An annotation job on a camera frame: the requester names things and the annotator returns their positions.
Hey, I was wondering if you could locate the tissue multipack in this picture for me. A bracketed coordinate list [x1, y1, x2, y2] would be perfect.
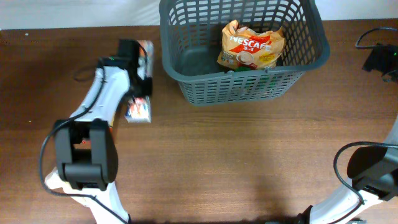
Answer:
[125, 40, 154, 123]

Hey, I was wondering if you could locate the orange coffee sachet bag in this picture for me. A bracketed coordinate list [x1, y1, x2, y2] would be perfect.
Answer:
[217, 20, 285, 70]

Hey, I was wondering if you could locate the green bottle with label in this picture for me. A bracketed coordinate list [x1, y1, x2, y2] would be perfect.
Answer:
[258, 75, 279, 95]

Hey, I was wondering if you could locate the orange spaghetti pack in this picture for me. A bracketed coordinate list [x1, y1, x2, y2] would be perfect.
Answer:
[80, 109, 121, 149]

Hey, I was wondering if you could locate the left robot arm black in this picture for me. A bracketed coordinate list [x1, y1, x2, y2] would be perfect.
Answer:
[40, 39, 154, 223]

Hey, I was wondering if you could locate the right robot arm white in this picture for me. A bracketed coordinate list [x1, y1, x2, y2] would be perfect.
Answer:
[295, 122, 397, 223]

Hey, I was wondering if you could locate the grey plastic basket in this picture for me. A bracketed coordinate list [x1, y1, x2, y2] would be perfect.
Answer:
[159, 0, 330, 106]

